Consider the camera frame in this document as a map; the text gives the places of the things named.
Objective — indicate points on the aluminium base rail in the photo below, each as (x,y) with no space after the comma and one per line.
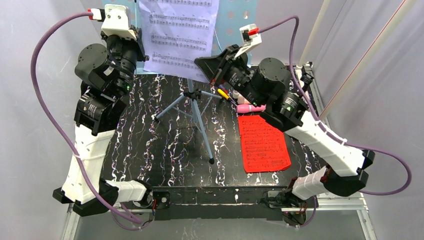
(193,178)

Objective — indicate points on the beige toy microphone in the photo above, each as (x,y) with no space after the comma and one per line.
(241,100)

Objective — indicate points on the white PVC pipe frame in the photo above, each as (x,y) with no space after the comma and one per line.
(316,20)

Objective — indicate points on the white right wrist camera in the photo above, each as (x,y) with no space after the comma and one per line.
(251,38)

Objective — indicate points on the pink toy microphone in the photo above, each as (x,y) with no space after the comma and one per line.
(249,108)

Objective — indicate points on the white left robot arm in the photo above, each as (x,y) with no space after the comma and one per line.
(106,71)

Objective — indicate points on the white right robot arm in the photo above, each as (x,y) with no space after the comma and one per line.
(344,172)

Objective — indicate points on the red sheet music page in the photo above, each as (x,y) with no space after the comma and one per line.
(263,147)

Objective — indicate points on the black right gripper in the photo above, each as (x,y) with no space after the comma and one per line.
(224,66)

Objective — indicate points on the lavender sheet music page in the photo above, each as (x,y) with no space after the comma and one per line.
(175,33)

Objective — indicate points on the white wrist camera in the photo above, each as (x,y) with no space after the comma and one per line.
(251,38)
(115,20)

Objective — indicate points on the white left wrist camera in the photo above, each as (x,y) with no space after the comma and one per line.
(115,20)

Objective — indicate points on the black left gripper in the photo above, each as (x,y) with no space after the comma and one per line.
(139,44)

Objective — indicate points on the white diagonal pole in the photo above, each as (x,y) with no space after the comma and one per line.
(396,18)

